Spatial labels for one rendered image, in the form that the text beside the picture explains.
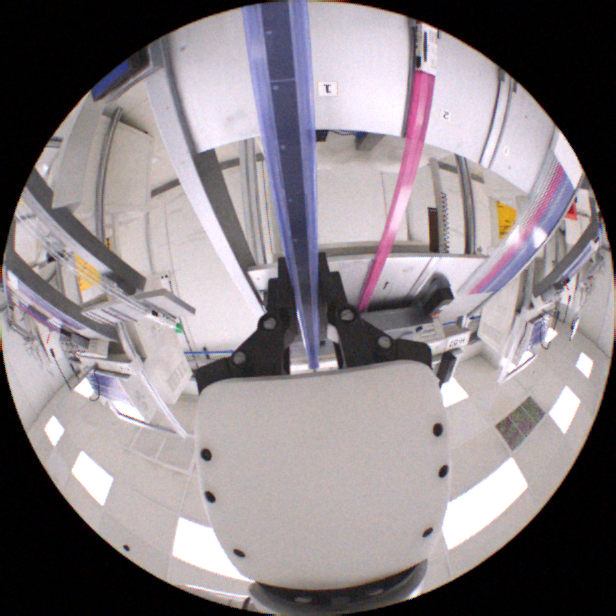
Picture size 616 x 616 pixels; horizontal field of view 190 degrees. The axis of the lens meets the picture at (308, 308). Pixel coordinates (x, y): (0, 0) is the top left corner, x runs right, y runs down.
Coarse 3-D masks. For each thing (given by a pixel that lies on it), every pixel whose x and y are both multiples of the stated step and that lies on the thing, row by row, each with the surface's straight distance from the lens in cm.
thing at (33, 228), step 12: (24, 216) 25; (24, 228) 26; (36, 228) 25; (36, 240) 25; (48, 240) 24; (48, 252) 25; (60, 252) 24; (72, 264) 24; (84, 264) 25; (84, 276) 25; (96, 276) 25; (108, 288) 26; (120, 300) 27; (132, 300) 28; (144, 312) 29; (180, 324) 35
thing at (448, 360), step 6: (444, 354) 30; (450, 354) 30; (444, 360) 30; (450, 360) 29; (444, 366) 31; (450, 366) 30; (438, 372) 32; (444, 372) 31; (450, 372) 31; (438, 378) 32; (444, 378) 31
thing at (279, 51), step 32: (256, 32) 6; (288, 32) 6; (256, 64) 6; (288, 64) 6; (256, 96) 6; (288, 96) 5; (288, 128) 6; (288, 160) 6; (288, 192) 6; (288, 224) 7; (288, 256) 8
